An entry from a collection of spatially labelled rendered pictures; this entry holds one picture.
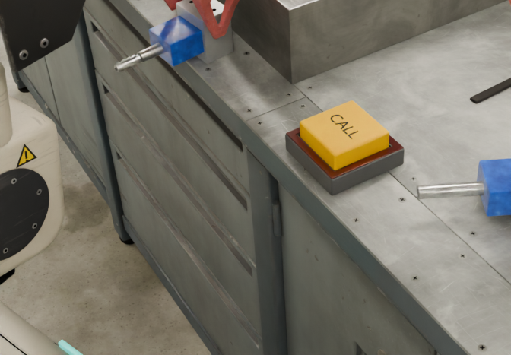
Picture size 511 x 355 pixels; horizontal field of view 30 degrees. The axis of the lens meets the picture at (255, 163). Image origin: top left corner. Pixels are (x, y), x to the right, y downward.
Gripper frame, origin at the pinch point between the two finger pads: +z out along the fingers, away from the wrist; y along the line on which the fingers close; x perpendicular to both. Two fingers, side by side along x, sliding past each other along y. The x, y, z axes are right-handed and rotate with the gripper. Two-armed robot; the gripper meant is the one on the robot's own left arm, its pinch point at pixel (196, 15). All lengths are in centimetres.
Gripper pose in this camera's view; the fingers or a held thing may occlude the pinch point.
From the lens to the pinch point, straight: 102.4
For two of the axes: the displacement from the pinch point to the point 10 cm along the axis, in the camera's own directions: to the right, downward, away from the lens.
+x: -7.8, 4.4, -4.4
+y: -6.2, -4.8, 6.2
